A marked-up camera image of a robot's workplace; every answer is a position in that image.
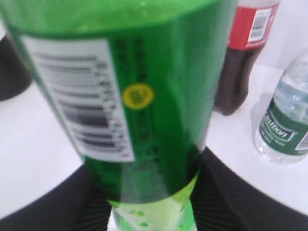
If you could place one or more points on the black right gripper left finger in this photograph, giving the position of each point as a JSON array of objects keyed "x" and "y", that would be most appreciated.
[{"x": 77, "y": 204}]

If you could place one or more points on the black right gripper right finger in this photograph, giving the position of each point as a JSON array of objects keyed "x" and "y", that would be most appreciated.
[{"x": 222, "y": 201}]

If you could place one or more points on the cola bottle red label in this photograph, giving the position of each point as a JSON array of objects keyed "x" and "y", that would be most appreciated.
[{"x": 249, "y": 34}]

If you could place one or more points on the clear water bottle green label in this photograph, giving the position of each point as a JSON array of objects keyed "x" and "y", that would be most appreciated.
[{"x": 282, "y": 134}]

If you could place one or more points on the green plastic soda bottle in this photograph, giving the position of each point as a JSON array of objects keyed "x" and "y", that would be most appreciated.
[{"x": 132, "y": 83}]

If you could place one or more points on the small black cup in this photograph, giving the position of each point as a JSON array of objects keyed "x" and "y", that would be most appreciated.
[{"x": 14, "y": 77}]

